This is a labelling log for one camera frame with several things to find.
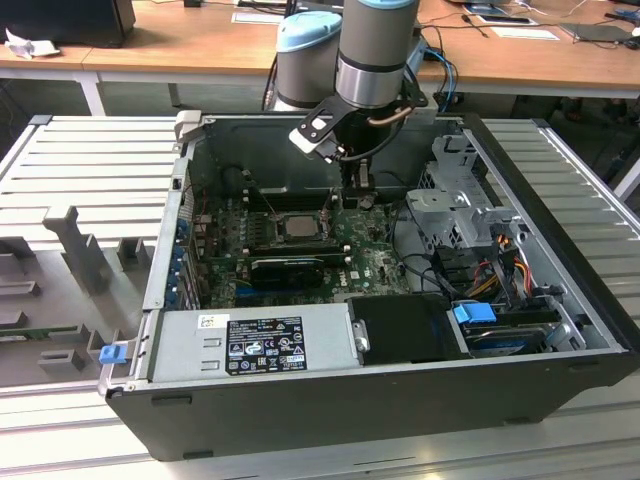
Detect silver square CPU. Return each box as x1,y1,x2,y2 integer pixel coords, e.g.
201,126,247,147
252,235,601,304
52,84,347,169
283,216,325,240

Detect black RAM slot bank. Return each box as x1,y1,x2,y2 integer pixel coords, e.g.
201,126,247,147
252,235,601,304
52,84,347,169
244,239,349,266
247,185,334,211

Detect CPU socket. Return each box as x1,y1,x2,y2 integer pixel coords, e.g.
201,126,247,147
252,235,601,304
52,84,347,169
269,209,334,246

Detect grey metal disk bay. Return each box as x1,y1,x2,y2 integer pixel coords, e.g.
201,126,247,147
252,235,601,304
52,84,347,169
404,133,531,251

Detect green motherboard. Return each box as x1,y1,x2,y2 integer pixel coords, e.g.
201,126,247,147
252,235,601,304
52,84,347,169
192,192,436,309

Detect black round capacitor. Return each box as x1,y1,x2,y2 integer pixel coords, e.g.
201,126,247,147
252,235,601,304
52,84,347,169
222,167,245,195

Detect white paper sheet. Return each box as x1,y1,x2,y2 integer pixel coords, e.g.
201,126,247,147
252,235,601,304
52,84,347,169
489,24,559,40
232,10,284,25

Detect black graphics card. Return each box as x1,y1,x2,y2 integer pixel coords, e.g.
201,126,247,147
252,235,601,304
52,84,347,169
249,257,325,291

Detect wooden desk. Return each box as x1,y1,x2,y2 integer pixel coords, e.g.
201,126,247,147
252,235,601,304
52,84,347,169
0,0,640,99

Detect dark smartphone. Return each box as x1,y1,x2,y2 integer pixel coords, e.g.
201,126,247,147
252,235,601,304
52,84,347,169
474,13,531,25

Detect blue disk carrier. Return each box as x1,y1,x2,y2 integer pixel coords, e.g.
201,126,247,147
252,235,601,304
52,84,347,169
452,302,496,326

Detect hard disk drive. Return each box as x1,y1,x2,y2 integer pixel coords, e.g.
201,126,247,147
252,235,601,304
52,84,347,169
462,322,546,359

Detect black notebook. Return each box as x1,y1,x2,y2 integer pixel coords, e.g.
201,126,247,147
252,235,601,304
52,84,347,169
559,22,639,45

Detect grey power supply unit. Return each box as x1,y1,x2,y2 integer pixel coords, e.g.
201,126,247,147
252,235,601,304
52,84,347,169
149,303,364,384

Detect black open PC case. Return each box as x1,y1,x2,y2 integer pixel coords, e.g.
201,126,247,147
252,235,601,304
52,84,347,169
97,110,640,464

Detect grey parts rack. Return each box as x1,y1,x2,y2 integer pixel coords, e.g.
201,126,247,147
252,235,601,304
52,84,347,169
0,204,161,386

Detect black box on desk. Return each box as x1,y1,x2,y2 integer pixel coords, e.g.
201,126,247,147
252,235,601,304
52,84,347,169
0,0,136,49

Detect crumpled white paper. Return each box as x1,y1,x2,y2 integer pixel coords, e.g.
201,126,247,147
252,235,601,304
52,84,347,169
3,27,62,60

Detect large silver wrist camera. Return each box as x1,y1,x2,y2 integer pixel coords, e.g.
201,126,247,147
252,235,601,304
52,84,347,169
288,127,335,165

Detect black internal cable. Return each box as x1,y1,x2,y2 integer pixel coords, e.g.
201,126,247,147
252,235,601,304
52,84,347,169
375,172,451,296

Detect blue cable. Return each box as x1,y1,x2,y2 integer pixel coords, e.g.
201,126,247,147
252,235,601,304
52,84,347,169
424,47,459,109

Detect orange yellow wire bundle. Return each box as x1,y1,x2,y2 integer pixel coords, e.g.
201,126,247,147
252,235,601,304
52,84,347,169
469,234,532,301

